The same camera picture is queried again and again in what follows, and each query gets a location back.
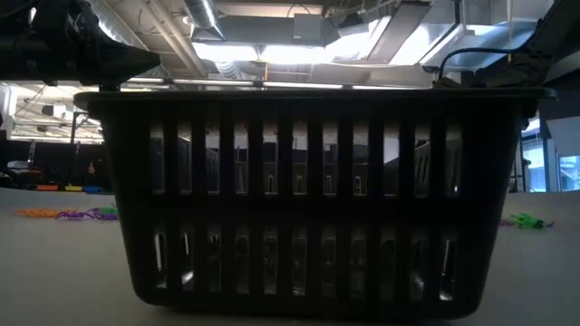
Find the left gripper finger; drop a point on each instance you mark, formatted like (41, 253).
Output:
(122, 61)

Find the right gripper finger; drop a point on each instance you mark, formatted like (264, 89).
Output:
(494, 74)

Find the green plastic spider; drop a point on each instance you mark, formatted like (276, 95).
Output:
(109, 210)
(528, 221)

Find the orange plastic spider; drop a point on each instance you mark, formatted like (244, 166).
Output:
(61, 212)
(31, 213)

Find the bright blue window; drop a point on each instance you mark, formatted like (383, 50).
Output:
(570, 174)

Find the blue block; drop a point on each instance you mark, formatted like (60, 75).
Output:
(93, 189)

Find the yellow block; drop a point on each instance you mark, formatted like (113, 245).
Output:
(73, 188)

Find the orange block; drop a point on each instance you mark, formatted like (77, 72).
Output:
(47, 187)

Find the ceiling light strip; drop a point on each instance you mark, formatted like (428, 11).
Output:
(299, 84)

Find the grey ceiling box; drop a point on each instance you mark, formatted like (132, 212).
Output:
(308, 27)

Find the black slotted plastic basket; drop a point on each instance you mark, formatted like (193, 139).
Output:
(290, 208)
(299, 167)

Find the grey table mat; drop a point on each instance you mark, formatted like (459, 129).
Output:
(54, 271)

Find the silver round ventilation duct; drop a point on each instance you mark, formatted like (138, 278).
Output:
(201, 16)

